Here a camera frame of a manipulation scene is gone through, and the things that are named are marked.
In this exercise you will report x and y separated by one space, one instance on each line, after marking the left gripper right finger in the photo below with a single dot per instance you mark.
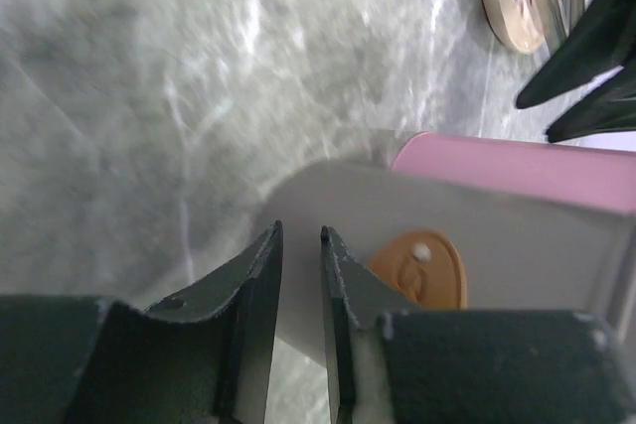
390 362

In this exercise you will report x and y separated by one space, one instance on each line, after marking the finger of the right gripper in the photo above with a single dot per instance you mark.
603 39
610 108

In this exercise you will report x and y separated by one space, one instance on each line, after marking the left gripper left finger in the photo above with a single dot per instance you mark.
200 355

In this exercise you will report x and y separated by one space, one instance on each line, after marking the pink cylindrical container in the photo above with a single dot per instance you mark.
589 177

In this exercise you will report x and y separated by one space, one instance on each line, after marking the grey lid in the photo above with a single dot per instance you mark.
511 257

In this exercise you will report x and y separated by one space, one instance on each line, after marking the grey cylindrical container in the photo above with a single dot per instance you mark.
360 203

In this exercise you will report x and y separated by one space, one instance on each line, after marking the pink cream plate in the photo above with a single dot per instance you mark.
516 24

